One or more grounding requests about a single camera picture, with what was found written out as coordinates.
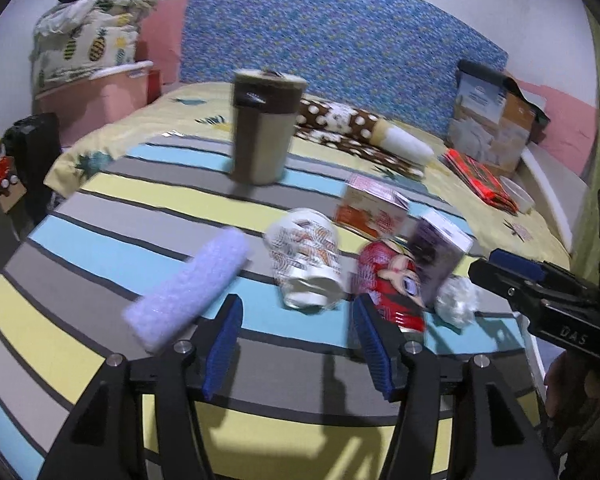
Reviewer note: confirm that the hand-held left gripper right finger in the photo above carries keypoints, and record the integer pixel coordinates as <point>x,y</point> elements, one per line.
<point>372,350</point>

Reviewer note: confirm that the black suitcase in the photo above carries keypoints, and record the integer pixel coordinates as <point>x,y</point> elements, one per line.
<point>35,160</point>

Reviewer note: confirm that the red plaid cloth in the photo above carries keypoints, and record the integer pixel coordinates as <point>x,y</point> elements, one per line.
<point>480,185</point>

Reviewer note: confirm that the patterned paper cup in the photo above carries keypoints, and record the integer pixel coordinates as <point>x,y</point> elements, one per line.
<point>305,255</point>

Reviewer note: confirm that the yellow pineapple bed sheet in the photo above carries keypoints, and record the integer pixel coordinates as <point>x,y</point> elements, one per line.
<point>130,125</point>

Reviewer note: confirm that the white bed frame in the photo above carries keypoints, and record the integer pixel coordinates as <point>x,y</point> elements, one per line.
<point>555,195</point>

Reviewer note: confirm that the red cartoon print can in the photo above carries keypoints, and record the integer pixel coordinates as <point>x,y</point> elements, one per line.
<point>385,270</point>

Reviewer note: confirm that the clear plastic container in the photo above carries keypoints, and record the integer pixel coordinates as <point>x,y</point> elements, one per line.
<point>522,197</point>

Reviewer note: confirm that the orange drink carton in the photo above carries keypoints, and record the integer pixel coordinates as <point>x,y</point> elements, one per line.
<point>370,210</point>

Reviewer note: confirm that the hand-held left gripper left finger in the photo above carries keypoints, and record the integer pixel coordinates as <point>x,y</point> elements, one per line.
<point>225,345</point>

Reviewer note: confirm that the brown and cream tumbler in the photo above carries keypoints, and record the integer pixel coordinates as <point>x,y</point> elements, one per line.
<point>260,135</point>

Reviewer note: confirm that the cardboard quilt box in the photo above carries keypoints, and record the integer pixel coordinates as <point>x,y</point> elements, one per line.
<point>485,120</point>

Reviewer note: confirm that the pineapple print quilt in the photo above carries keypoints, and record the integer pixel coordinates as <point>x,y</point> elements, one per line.
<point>90,45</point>

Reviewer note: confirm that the pink storage box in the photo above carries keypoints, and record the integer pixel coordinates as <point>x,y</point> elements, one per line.
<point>95,105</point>

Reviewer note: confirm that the white tissue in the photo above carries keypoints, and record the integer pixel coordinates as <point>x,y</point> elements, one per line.
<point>457,302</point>

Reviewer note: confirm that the small purple foam sleeve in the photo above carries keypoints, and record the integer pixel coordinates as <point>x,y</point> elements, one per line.
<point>180,290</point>

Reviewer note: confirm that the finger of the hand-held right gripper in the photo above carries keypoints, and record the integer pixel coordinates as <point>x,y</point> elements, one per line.
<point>512,260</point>
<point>490,277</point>

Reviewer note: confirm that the purple drink carton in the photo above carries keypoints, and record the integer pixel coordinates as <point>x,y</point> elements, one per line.
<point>437,250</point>

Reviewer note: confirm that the person's right hand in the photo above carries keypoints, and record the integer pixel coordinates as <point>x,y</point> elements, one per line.
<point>565,410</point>

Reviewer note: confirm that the blue floral headboard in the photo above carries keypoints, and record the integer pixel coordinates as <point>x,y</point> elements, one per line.
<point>330,35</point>

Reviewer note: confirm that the red toy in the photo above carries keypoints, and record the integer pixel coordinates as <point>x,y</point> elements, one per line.
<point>2,175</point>

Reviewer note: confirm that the striped tablecloth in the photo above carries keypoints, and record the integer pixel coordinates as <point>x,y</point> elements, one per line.
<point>80,260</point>

